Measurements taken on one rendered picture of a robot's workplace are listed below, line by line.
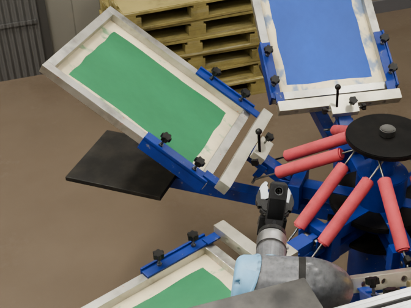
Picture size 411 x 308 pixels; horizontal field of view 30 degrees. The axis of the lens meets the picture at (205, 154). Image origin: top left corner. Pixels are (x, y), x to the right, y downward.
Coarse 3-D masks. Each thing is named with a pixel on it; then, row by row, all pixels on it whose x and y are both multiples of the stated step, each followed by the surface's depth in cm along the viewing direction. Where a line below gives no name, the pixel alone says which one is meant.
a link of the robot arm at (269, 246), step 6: (264, 240) 188; (270, 240) 187; (276, 240) 188; (258, 246) 188; (264, 246) 186; (270, 246) 185; (276, 246) 186; (282, 246) 187; (258, 252) 186; (264, 252) 184; (270, 252) 184; (276, 252) 184; (282, 252) 185
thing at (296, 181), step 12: (348, 144) 335; (348, 156) 334; (360, 156) 332; (348, 168) 338; (300, 180) 314; (312, 180) 319; (408, 180) 317; (300, 192) 315; (312, 192) 316; (336, 192) 312; (348, 192) 311; (300, 204) 319; (408, 204) 304; (384, 216) 298; (312, 228) 291; (324, 228) 289; (348, 228) 297; (336, 240) 286; (408, 240) 286; (324, 252) 291; (336, 252) 290; (396, 252) 277; (408, 252) 278; (396, 264) 280
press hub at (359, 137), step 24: (360, 120) 300; (384, 120) 300; (408, 120) 299; (360, 144) 287; (384, 144) 286; (408, 144) 286; (360, 168) 303; (384, 168) 295; (408, 192) 311; (360, 216) 299; (408, 216) 298; (360, 240) 304; (360, 264) 319; (384, 264) 316
